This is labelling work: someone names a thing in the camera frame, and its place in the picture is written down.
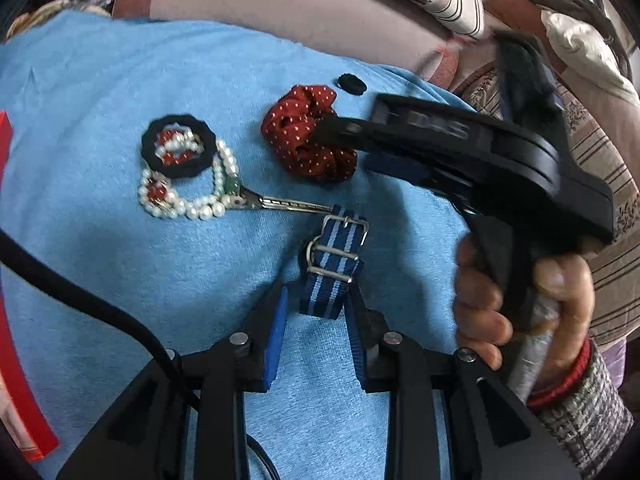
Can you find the grey knit sleeve forearm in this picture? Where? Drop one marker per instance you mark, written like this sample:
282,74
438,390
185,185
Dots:
588,419

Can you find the pink brown pillow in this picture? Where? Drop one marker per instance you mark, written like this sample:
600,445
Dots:
391,32

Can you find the red polka dot scrunchie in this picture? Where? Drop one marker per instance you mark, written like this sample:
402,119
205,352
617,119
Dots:
288,128

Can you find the person's right hand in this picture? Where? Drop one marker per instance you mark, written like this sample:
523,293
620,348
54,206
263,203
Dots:
482,328

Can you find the cream white cloth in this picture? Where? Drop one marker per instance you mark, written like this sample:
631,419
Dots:
582,48

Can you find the red jewelry box tray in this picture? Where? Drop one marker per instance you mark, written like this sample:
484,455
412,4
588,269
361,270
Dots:
21,416

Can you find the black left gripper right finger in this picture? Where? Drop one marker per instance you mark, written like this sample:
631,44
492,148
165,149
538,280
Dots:
449,415

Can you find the silver hair clip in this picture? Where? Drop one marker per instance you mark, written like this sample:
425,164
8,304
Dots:
246,199

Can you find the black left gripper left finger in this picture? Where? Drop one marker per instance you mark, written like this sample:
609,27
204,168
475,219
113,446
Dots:
142,435

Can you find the striped floral bedsheet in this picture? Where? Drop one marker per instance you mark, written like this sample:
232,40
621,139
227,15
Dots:
550,110

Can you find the light blue towel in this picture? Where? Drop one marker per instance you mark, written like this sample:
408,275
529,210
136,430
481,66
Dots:
79,92

